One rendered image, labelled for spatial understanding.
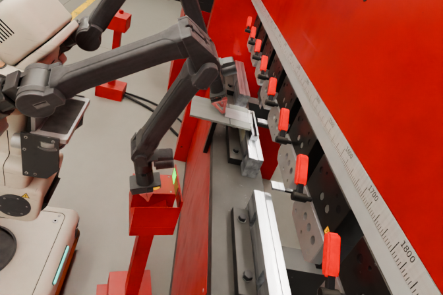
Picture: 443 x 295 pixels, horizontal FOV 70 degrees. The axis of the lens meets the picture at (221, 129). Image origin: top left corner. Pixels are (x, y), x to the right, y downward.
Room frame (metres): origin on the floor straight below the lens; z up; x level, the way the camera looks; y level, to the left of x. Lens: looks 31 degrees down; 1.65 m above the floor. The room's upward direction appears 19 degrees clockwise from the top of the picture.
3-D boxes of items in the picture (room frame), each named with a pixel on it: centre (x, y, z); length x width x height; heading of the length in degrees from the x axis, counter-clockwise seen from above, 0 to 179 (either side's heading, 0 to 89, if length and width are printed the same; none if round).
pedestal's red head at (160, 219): (0.86, 0.16, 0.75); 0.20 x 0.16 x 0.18; 24
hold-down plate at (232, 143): (1.20, -0.07, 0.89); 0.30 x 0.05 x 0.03; 11
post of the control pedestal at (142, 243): (0.86, 0.16, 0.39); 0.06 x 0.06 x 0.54; 24
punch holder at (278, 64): (1.08, -0.15, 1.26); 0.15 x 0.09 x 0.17; 11
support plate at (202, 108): (1.22, 0.03, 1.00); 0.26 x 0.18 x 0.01; 101
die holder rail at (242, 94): (1.79, -0.01, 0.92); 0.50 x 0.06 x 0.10; 11
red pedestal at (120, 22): (2.68, 1.16, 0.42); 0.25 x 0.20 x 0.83; 101
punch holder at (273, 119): (0.88, -0.19, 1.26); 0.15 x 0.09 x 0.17; 11
